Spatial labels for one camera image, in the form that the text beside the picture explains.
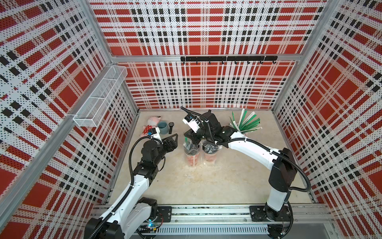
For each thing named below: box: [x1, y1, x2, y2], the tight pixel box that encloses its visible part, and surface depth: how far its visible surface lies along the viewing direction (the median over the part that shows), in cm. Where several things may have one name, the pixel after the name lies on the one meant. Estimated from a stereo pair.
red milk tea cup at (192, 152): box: [183, 140, 201, 167], surface depth 76 cm
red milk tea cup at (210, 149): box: [202, 139, 223, 164], surface depth 79 cm
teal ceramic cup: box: [157, 120, 169, 135], surface depth 108 cm
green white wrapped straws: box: [228, 108, 263, 133], surface depth 96 cm
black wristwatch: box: [168, 121, 175, 135], surface depth 113 cm
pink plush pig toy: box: [139, 116, 161, 137], surface depth 107 cm
